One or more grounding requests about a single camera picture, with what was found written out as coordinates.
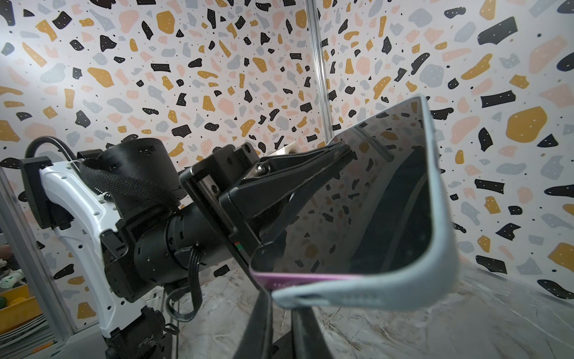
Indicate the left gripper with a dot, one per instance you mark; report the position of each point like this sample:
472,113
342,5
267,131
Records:
240,202

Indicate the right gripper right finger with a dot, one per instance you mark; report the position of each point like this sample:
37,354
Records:
307,339

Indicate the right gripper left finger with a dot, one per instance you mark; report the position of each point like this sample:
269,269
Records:
257,341

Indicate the black phone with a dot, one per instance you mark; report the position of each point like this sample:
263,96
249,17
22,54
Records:
376,235

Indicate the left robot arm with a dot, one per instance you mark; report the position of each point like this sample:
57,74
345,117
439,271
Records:
143,231

